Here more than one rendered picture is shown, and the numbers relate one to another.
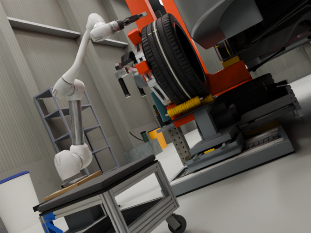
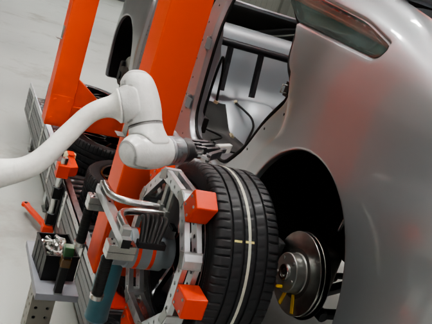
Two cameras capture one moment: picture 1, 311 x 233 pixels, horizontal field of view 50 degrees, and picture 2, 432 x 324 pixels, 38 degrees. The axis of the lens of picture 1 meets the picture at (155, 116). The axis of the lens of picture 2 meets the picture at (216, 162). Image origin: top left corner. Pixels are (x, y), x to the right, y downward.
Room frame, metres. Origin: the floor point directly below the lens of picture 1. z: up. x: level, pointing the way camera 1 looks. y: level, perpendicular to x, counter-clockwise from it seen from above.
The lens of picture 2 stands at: (0.99, 1.16, 1.78)
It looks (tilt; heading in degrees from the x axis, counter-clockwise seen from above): 16 degrees down; 316
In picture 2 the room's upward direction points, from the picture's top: 18 degrees clockwise
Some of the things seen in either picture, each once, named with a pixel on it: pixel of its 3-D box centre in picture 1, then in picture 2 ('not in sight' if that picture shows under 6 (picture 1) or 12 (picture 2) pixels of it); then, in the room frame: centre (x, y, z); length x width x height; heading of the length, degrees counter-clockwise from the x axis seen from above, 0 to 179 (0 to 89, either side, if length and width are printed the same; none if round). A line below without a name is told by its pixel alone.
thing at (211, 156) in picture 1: (216, 150); not in sight; (2.38, -0.30, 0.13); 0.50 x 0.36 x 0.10; 162
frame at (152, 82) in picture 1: (157, 70); (160, 250); (2.48, -0.15, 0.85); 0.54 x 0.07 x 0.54; 162
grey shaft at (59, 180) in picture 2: not in sight; (56, 196); (4.04, -0.61, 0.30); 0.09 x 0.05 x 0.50; 162
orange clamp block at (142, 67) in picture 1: (144, 68); (189, 301); (2.18, -0.06, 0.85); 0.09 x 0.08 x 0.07; 162
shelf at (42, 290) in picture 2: (171, 125); (50, 269); (3.05, -0.10, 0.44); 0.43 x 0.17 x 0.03; 162
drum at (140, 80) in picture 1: (149, 75); (141, 248); (2.51, -0.09, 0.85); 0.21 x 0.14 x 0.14; 72
